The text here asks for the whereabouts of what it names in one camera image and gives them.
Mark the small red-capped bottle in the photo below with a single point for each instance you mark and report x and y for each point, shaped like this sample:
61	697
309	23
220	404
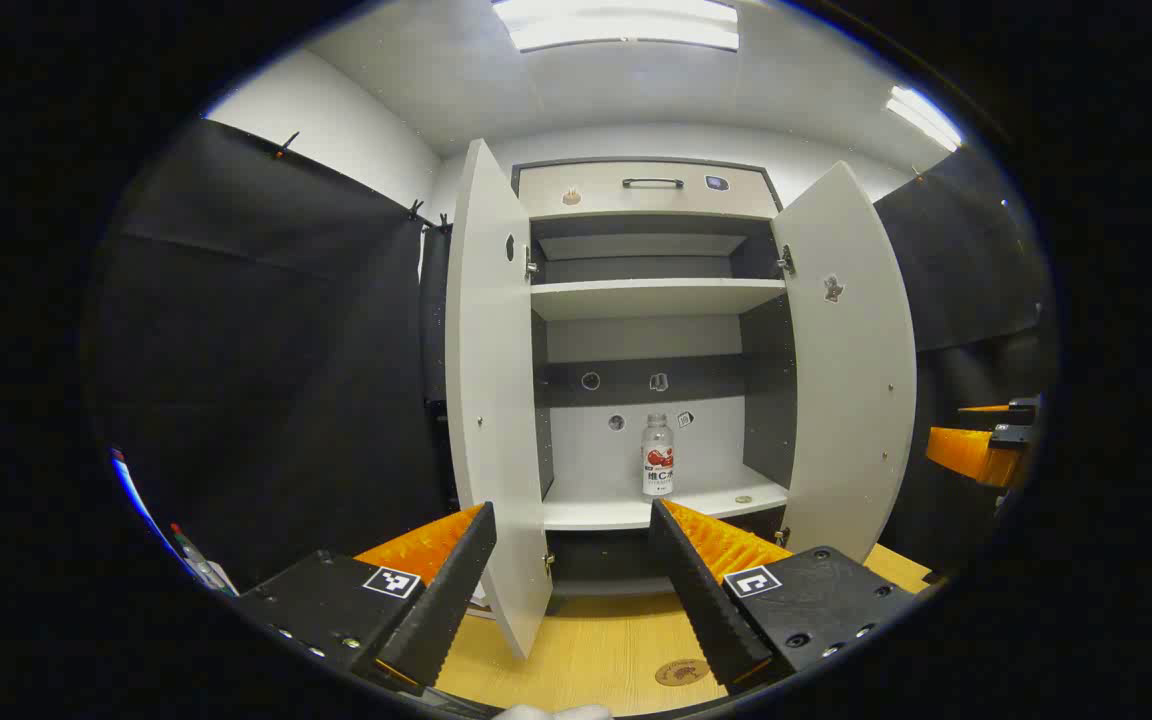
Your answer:
194	560

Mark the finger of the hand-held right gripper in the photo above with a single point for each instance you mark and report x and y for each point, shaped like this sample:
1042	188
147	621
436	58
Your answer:
1021	410
966	452

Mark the white cabinet door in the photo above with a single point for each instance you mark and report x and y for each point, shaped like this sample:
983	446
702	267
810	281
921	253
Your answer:
491	400
851	400

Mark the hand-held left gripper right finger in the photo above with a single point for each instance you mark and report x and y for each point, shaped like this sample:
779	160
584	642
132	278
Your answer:
706	600

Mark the clear bottle with red label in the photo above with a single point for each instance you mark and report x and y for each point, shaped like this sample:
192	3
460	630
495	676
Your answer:
658	470

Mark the computer monitor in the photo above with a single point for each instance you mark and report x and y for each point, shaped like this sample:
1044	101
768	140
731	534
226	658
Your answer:
136	500

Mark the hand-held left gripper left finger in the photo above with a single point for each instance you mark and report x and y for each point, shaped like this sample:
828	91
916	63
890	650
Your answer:
446	600

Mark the white cabinet drawer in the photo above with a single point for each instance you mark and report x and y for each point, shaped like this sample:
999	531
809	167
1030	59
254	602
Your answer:
616	200

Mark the ceiling light panel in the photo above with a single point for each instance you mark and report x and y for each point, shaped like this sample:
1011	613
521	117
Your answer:
924	118
626	25

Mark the brown round coaster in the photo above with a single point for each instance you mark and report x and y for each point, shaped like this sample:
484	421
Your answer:
681	672

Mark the black backdrop cloth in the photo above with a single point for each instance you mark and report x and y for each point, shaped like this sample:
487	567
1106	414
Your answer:
266	350

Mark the white cabinet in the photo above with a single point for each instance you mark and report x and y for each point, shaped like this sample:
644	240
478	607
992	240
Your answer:
656	298

